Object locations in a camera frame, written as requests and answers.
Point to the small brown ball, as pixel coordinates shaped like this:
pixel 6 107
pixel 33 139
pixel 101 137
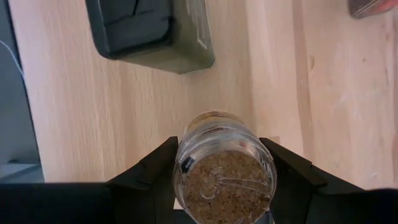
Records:
pixel 224 186

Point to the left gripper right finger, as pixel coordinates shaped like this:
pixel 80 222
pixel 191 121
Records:
pixel 304 196

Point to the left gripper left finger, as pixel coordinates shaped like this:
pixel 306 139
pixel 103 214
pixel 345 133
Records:
pixel 146 193

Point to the red square spice jar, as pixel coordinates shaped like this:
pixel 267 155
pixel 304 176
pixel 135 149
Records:
pixel 367 7

